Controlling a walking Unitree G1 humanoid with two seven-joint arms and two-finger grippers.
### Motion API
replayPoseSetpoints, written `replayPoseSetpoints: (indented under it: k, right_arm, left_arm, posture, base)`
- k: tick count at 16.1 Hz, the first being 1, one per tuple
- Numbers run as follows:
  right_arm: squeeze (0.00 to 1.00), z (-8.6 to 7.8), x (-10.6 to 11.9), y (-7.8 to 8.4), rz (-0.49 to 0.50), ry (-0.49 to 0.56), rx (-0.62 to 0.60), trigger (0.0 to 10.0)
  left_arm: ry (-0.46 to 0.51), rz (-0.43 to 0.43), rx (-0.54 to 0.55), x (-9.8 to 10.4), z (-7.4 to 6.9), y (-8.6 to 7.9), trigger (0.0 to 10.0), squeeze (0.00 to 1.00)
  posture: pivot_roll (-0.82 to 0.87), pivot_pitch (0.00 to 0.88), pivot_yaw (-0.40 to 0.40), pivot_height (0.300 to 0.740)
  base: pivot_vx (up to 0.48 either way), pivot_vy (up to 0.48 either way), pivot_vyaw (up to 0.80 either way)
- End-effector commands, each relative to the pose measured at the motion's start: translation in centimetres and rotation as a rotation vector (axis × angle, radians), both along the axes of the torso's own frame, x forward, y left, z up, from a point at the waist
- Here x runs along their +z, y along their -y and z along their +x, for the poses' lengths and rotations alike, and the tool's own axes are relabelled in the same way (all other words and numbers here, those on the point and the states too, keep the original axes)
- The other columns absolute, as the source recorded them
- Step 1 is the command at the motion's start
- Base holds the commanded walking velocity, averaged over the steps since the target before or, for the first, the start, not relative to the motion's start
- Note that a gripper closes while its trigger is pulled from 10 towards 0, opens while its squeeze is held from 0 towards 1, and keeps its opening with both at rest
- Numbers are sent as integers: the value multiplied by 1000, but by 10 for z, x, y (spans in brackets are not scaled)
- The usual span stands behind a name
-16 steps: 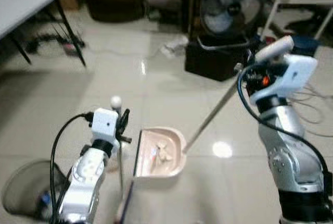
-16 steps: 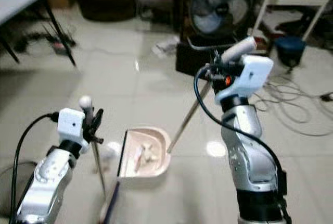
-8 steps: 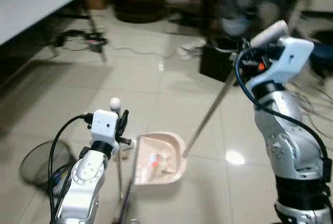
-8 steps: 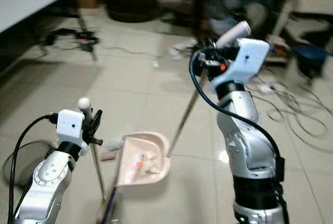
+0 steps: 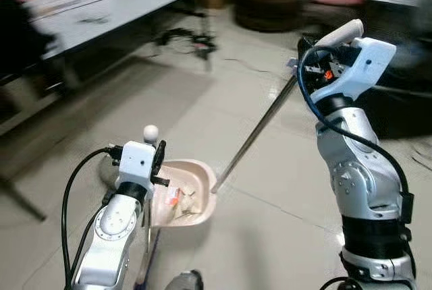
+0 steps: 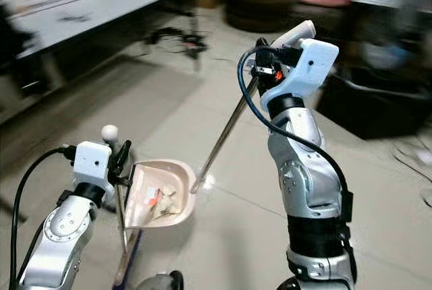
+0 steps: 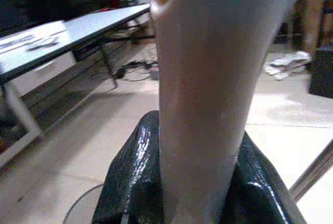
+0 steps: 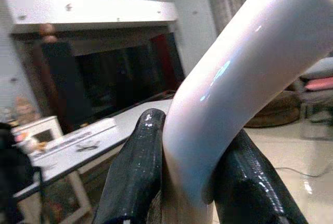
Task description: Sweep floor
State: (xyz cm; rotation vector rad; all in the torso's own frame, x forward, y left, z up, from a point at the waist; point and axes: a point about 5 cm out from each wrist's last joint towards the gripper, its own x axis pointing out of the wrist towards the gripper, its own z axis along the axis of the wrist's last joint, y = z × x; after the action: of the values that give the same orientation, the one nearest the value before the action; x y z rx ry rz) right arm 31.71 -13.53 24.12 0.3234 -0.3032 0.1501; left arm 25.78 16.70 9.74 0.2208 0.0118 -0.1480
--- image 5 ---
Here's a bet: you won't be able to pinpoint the beige long-handled dustpan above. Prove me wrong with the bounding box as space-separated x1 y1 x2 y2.
135 125 219 290

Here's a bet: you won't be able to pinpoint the crumpled paper scraps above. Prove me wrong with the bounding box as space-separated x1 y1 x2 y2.
164 185 200 221

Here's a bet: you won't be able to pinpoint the black box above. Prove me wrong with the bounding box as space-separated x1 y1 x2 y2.
363 78 432 140

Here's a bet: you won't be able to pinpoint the brown round pouf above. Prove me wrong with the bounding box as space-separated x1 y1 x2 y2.
229 0 305 33

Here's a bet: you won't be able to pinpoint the grey robot foot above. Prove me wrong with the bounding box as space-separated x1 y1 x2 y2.
165 270 204 290

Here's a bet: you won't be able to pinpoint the grey table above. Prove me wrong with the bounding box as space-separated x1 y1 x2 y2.
0 0 217 137

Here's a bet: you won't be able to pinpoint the white paper sheet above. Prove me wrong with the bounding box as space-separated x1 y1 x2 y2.
30 0 117 20

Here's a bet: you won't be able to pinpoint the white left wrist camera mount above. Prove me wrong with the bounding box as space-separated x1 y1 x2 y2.
117 141 158 187

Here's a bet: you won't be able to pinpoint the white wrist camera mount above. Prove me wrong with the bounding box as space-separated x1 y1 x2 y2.
311 36 396 103
117 141 158 187

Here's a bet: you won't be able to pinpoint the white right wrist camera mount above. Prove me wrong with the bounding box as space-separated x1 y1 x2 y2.
311 36 396 103

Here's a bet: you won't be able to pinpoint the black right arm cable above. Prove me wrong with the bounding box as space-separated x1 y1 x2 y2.
297 45 414 225

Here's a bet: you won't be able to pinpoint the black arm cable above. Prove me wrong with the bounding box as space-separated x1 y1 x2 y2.
297 45 414 225
61 145 123 288

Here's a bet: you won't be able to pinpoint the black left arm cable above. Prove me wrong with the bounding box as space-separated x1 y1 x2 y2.
61 145 123 288

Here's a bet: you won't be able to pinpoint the black floor cable bundle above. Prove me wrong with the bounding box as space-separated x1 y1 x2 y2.
154 27 218 57

